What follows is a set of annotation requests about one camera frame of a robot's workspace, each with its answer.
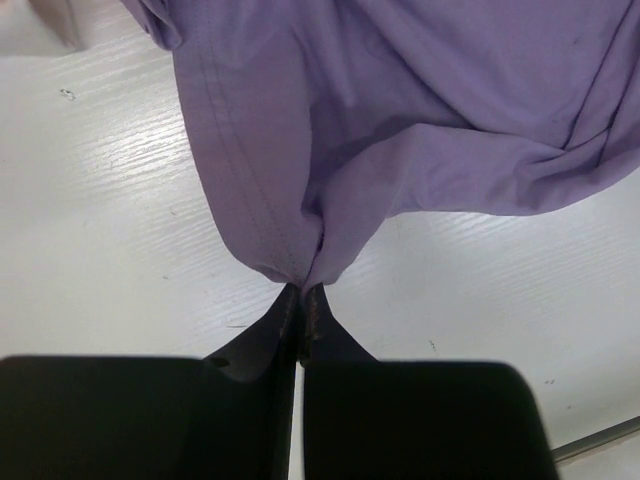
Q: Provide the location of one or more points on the lavender t shirt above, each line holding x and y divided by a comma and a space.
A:
312, 122

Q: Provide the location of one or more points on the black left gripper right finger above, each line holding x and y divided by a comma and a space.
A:
364, 418

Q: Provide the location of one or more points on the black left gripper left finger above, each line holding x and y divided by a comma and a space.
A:
225, 416

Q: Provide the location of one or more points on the aluminium table edge rail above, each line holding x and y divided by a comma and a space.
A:
597, 440

